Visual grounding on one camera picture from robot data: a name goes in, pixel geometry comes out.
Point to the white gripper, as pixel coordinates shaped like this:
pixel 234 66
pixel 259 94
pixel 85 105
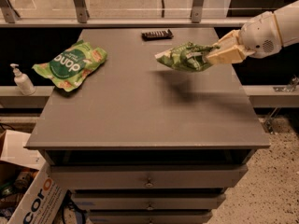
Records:
pixel 261 34

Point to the green jalapeno chip bag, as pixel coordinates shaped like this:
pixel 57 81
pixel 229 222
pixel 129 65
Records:
pixel 187 57

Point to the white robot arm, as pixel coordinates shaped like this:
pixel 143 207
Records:
pixel 288 24

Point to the dark rxbar chocolate bar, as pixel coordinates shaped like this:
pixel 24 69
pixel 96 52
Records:
pixel 157 35

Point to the green dang snack bag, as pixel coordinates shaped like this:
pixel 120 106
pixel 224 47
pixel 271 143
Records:
pixel 69 69

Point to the grey drawer cabinet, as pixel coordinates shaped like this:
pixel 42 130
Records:
pixel 140 143

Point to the white pump dispenser bottle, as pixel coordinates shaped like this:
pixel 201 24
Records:
pixel 23 82

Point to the white cardboard box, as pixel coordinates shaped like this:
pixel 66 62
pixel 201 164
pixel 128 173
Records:
pixel 28 194

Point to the metal railing post right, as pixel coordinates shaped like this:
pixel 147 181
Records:
pixel 197 9

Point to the metal railing post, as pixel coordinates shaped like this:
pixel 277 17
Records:
pixel 81 11
pixel 9 12
pixel 197 9

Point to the metal bracket on ledge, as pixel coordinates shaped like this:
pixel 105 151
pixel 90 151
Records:
pixel 290 87

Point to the metal railing post far left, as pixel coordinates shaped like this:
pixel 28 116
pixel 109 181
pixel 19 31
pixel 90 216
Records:
pixel 9 12

